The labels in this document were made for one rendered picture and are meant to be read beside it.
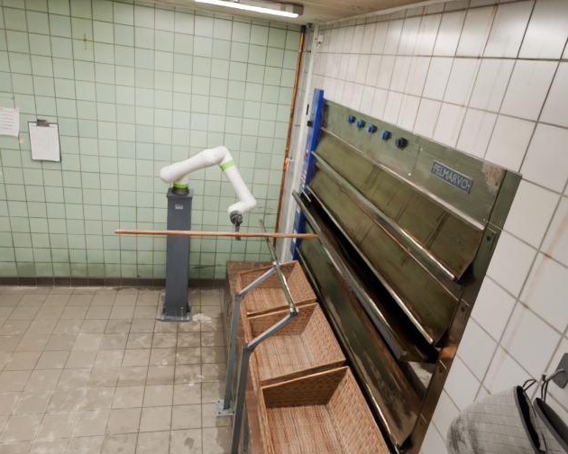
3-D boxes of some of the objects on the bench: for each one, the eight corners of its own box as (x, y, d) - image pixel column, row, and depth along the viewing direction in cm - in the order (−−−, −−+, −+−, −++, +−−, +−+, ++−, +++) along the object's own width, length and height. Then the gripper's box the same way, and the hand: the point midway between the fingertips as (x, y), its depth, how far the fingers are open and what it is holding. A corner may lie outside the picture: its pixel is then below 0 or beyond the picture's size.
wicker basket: (340, 402, 225) (349, 364, 214) (381, 504, 174) (397, 461, 164) (255, 407, 213) (261, 367, 203) (273, 519, 163) (282, 473, 152)
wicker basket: (293, 288, 331) (297, 258, 320) (312, 331, 281) (318, 298, 270) (234, 288, 319) (238, 258, 308) (243, 333, 269) (247, 299, 258)
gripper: (242, 204, 290) (246, 214, 271) (240, 234, 300) (242, 247, 281) (233, 203, 289) (235, 213, 270) (230, 233, 298) (233, 247, 279)
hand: (239, 230), depth 276 cm, fingers open, 13 cm apart
